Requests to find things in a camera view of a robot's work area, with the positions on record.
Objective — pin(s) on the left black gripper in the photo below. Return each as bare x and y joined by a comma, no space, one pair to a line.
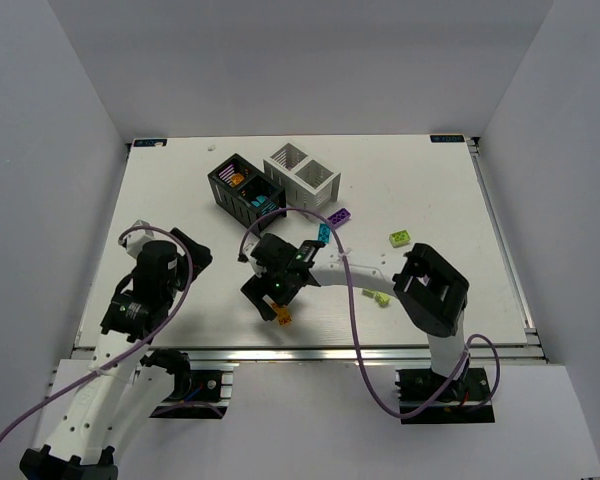
193,250

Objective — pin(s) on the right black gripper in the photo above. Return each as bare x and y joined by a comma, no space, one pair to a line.
268,290

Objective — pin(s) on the long orange lego brick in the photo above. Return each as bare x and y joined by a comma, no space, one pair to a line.
283,315

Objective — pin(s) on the small orange lego brick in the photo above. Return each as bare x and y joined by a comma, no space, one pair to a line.
237,178

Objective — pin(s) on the purple long lego brick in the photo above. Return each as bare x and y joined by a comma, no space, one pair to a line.
339,217

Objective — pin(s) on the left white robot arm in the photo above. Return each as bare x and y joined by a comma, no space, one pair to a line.
126,380

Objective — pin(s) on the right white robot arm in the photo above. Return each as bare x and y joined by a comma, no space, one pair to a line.
431,291

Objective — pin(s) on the black slotted container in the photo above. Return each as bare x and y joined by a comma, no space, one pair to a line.
236,201

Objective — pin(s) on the teal long lego brick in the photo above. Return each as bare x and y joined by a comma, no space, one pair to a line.
324,233

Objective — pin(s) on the white slotted container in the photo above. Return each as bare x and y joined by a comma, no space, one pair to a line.
308,181

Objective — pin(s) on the pale green lego brick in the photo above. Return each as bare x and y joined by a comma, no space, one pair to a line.
382,299

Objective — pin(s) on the green lego brick upper right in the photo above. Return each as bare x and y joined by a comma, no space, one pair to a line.
399,238

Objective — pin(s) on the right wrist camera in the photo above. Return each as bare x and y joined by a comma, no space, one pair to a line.
246,254

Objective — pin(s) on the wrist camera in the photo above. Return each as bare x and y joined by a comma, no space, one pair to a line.
246,254
134,241

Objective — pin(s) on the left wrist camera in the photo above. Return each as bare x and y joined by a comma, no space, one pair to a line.
134,241

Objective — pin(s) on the aluminium rail front edge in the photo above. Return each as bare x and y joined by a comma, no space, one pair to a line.
304,354

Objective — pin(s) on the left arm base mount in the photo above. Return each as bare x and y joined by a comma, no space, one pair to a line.
200,387

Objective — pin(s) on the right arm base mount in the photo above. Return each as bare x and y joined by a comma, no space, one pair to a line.
464,401

